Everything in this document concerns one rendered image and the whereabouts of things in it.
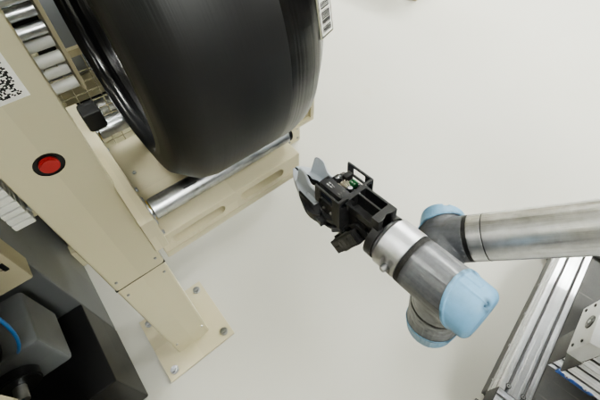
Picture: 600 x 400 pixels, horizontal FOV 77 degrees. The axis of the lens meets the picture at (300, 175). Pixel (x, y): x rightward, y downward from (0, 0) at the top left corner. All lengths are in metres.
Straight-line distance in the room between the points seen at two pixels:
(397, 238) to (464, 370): 1.18
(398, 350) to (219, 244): 0.86
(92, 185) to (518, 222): 0.70
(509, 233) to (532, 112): 2.06
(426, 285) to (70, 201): 0.61
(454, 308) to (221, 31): 0.43
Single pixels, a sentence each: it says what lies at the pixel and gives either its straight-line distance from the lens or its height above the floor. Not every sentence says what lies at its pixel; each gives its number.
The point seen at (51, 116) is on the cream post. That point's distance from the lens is 0.67.
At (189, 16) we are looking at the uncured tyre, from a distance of 0.47.
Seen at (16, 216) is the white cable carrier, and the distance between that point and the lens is 0.79.
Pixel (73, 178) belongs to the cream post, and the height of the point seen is 1.01.
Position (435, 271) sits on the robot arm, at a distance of 0.50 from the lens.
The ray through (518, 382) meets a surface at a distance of 1.47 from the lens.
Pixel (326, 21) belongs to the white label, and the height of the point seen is 1.23.
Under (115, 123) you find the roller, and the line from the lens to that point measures 0.97.
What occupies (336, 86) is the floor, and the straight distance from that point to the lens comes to 2.45.
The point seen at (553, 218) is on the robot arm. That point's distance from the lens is 0.61.
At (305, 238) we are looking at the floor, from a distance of 1.73.
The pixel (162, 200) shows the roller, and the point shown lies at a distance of 0.77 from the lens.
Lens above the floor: 1.52
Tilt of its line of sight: 52 degrees down
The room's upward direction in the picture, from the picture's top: straight up
